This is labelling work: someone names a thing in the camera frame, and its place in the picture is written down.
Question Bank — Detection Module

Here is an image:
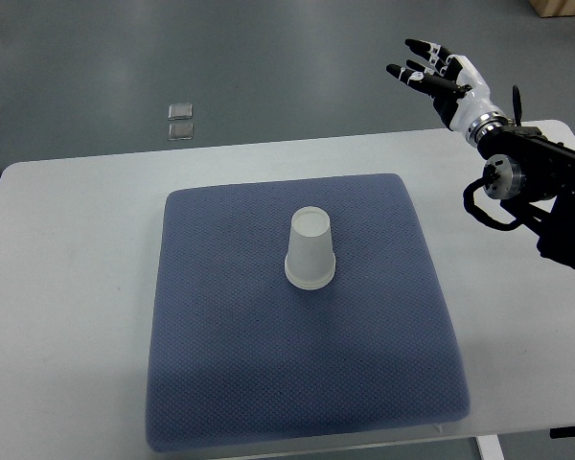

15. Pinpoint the white paper cup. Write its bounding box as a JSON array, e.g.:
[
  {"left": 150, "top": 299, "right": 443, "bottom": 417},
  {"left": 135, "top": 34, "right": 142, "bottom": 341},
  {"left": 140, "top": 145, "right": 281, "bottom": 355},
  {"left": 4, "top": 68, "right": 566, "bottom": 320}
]
[
  {"left": 284, "top": 206, "right": 336, "bottom": 280},
  {"left": 285, "top": 269, "right": 335, "bottom": 290}
]

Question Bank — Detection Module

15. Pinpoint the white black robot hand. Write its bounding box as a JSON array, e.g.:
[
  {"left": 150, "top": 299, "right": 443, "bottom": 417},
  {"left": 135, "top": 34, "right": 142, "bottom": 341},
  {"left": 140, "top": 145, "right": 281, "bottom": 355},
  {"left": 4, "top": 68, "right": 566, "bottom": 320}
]
[{"left": 386, "top": 39, "right": 508, "bottom": 147}]

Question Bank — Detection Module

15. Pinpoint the black table control panel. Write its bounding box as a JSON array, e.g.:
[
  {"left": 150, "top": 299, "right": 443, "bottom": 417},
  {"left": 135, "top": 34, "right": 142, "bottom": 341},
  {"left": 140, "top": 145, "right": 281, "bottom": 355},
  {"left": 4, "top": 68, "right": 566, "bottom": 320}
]
[{"left": 549, "top": 425, "right": 575, "bottom": 439}]

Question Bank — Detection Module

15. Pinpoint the wooden box corner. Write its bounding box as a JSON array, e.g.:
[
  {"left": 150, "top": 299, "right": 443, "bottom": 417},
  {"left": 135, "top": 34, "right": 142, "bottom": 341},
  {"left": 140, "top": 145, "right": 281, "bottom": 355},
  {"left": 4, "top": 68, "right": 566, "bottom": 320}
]
[{"left": 529, "top": 0, "right": 575, "bottom": 18}]

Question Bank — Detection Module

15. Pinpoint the white paper cup on cushion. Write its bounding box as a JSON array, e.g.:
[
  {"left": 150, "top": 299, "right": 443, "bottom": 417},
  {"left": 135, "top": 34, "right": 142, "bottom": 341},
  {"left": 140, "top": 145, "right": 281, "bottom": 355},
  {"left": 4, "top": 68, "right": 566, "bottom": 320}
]
[{"left": 285, "top": 269, "right": 335, "bottom": 290}]

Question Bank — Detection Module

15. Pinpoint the upper floor plate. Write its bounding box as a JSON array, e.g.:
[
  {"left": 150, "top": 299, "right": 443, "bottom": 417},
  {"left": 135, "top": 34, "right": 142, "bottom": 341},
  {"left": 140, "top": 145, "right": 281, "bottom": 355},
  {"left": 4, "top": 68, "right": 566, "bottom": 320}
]
[{"left": 168, "top": 103, "right": 193, "bottom": 121}]

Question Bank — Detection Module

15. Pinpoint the blue textured cushion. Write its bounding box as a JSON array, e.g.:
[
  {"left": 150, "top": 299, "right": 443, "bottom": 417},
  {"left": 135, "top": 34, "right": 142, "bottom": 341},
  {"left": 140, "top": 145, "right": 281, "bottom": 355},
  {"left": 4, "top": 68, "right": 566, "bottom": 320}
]
[{"left": 146, "top": 173, "right": 470, "bottom": 452}]

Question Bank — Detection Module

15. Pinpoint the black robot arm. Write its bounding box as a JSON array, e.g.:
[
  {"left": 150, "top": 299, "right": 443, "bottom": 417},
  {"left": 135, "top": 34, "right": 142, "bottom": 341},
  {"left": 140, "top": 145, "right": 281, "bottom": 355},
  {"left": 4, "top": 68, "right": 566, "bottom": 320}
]
[{"left": 463, "top": 85, "right": 575, "bottom": 269}]

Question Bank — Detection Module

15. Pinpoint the white table leg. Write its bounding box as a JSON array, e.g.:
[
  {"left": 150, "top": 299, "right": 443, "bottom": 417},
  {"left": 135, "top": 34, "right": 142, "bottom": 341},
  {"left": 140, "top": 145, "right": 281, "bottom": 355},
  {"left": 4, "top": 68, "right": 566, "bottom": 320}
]
[{"left": 475, "top": 435, "right": 505, "bottom": 460}]

